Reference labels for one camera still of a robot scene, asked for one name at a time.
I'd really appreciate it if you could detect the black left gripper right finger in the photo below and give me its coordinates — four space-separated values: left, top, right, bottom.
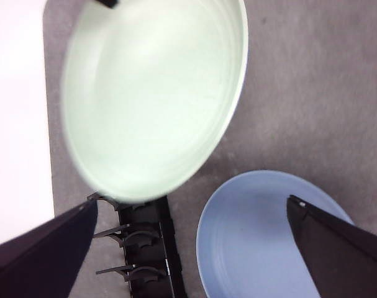
286 194 377 298

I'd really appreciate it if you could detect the green round plate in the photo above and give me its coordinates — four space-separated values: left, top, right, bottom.
60 0 250 203

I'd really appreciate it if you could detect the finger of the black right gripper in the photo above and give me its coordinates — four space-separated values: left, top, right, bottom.
93 0 120 9

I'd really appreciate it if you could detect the blue round plate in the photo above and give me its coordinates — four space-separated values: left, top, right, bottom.
196 169 357 298

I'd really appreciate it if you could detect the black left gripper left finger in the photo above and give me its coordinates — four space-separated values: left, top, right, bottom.
0 200 99 298

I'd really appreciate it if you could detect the black plate rack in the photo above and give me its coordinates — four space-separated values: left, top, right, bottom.
87 192 188 298

